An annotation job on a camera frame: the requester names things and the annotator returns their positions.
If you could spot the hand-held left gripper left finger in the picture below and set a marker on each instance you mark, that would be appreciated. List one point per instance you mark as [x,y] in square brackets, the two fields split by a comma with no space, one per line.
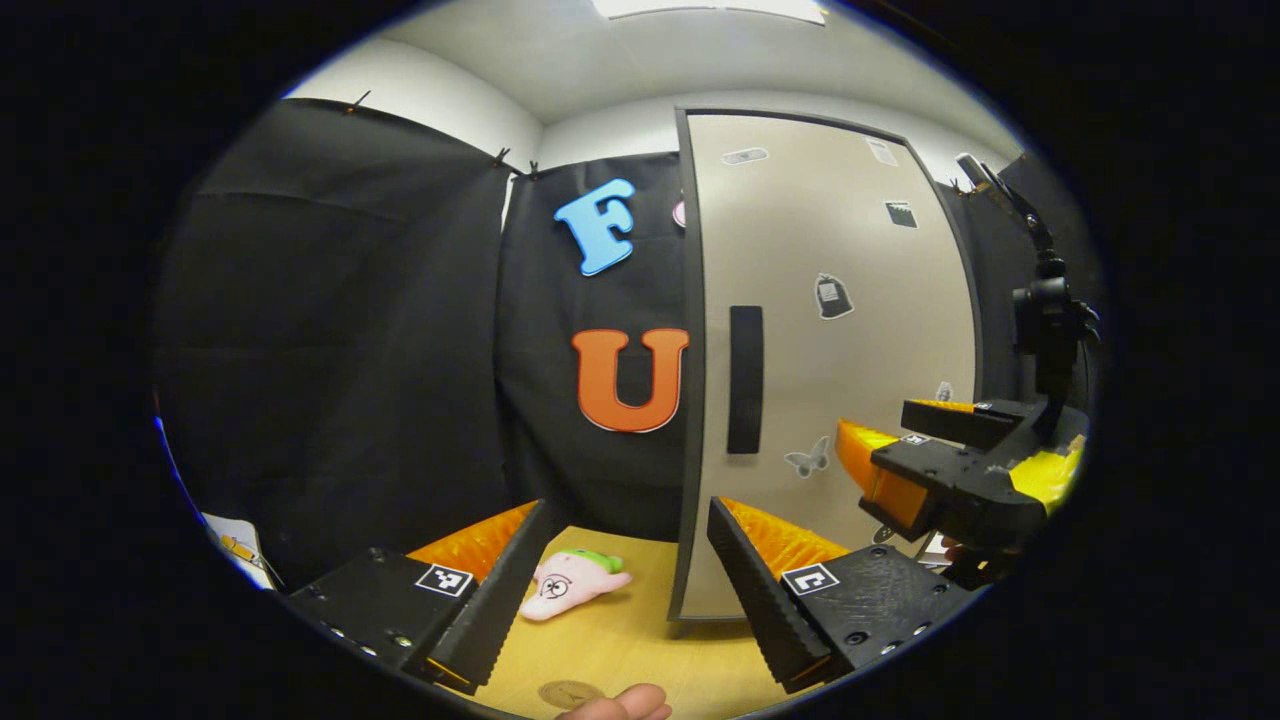
[500,600]

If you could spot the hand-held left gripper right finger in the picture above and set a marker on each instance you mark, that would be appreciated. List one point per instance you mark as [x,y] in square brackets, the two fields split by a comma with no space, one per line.
[760,600]

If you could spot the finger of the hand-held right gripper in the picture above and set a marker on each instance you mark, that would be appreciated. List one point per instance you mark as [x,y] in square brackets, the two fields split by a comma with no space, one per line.
[930,462]
[960,422]

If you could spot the beige cabinet door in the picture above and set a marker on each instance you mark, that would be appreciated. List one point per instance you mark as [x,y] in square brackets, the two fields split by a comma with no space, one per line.
[800,380]

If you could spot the pink plush toy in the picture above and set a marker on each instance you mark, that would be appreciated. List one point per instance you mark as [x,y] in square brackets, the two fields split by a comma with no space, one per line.
[565,588]

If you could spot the black backdrop cloth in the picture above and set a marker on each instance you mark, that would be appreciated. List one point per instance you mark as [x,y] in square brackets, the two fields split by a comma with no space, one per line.
[350,350]

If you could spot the ceiling light panel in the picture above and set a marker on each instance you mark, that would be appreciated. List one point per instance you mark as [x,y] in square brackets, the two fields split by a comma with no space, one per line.
[710,8]

